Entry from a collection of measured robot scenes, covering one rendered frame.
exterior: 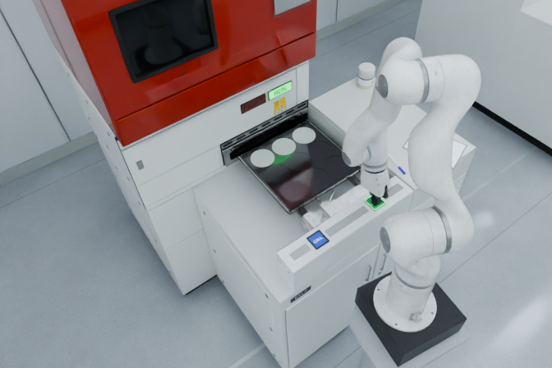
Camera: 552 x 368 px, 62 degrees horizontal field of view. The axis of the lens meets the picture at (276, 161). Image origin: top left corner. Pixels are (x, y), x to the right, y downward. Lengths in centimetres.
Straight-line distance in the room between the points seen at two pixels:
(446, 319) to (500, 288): 124
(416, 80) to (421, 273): 51
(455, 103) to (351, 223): 67
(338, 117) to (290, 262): 71
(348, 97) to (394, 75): 104
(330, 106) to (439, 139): 98
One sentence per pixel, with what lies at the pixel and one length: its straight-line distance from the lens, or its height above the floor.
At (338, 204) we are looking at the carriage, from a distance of 175.
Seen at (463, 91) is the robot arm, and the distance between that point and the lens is 109.
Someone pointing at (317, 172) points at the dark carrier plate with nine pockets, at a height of 90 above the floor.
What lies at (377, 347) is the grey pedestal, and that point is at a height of 82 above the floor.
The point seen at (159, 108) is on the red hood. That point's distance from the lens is 154.
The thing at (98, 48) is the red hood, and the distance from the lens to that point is 136.
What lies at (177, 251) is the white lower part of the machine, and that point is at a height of 46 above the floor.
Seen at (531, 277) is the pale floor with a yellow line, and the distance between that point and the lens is 286.
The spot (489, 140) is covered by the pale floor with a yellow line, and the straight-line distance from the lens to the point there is 345.
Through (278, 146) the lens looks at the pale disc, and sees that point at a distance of 192.
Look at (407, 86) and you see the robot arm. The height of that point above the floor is 165.
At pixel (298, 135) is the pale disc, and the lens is 196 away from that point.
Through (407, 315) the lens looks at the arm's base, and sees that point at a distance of 148.
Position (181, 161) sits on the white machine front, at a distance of 180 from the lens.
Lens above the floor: 228
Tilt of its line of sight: 48 degrees down
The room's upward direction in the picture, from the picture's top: 4 degrees counter-clockwise
